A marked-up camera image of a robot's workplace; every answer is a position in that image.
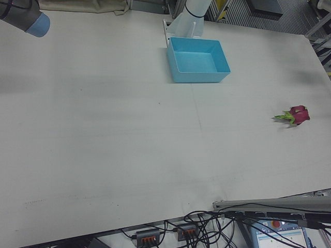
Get red dragon fruit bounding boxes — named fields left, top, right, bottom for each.
left=271, top=104, right=311, bottom=129

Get light blue plastic box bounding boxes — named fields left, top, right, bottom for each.
left=166, top=37, right=231, bottom=84

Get grey usb hub orange ports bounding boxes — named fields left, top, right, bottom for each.
left=131, top=228, right=161, bottom=246
left=172, top=223, right=199, bottom=242

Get beige cloth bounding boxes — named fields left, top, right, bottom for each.
left=38, top=0, right=130, bottom=15

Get black box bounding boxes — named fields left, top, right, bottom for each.
left=251, top=0, right=284, bottom=19

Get teach pendant with screen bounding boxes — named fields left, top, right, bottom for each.
left=247, top=218, right=312, bottom=248

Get black cable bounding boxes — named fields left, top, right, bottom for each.
left=183, top=210, right=235, bottom=248
left=219, top=201, right=331, bottom=216

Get yellow bracket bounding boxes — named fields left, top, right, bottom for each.
left=215, top=0, right=229, bottom=22

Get aluminium profile rail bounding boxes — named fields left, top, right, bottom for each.
left=212, top=190, right=331, bottom=215

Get aluminium frame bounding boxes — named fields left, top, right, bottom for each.
left=306, top=14, right=331, bottom=61

